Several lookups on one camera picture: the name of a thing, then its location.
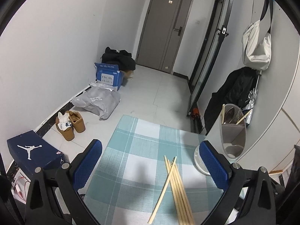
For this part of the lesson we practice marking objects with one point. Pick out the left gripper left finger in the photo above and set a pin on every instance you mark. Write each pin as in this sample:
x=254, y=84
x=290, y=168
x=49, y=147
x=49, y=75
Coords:
x=84, y=163

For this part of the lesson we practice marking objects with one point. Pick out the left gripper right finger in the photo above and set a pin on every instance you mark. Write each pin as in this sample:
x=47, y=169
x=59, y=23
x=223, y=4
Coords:
x=217, y=164

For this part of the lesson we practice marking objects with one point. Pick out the metal spoon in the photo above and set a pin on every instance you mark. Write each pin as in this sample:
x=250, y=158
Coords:
x=228, y=117

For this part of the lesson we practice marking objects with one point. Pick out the white shoulder bag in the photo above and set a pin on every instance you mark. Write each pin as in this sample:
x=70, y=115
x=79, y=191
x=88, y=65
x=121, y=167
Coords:
x=257, y=54

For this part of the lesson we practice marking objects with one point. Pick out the white utensil holder cup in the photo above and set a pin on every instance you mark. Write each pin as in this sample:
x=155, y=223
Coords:
x=229, y=139

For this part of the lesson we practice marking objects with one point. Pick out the tan boot left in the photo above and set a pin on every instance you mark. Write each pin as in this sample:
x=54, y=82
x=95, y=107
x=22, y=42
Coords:
x=64, y=126

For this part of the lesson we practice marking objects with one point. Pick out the tan boot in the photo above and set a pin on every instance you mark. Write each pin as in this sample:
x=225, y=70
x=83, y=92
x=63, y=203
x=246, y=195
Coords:
x=64, y=126
x=77, y=121

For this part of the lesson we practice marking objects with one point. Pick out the tan boot right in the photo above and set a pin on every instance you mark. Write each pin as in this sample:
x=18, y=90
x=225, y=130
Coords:
x=77, y=121

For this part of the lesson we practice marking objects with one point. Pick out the wooden chopstick right pair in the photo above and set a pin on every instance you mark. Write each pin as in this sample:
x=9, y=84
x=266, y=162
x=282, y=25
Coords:
x=185, y=212

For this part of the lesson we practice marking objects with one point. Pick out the teal plaid tablecloth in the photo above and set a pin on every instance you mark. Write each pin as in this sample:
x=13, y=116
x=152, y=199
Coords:
x=131, y=173

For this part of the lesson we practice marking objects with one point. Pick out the navy jordan shoe box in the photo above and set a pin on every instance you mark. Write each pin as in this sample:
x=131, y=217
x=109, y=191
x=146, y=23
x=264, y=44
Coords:
x=30, y=151

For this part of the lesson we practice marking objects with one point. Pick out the orange black tool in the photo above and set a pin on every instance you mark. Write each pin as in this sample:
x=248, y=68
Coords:
x=195, y=114

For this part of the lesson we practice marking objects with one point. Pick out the silver folded umbrella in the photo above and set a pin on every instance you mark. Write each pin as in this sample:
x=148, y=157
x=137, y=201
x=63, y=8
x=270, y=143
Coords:
x=252, y=96

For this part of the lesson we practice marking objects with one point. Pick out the grey plastic mailer bag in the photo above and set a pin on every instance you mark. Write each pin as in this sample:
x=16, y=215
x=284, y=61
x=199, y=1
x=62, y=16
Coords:
x=101, y=99

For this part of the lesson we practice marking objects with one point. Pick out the black backpack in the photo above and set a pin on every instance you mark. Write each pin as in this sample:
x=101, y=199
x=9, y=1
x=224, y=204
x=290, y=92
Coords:
x=235, y=90

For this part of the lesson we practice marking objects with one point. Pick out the blue facial tissue box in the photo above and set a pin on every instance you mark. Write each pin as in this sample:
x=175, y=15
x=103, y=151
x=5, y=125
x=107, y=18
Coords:
x=109, y=74

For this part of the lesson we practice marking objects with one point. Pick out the black framed glass door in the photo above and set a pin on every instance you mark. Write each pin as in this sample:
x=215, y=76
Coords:
x=213, y=39

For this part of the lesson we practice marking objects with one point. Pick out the black clothes pile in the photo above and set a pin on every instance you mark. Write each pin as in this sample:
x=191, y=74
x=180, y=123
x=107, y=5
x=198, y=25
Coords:
x=121, y=58

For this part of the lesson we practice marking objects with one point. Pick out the grey entrance door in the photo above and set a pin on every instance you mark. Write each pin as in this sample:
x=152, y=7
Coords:
x=162, y=32

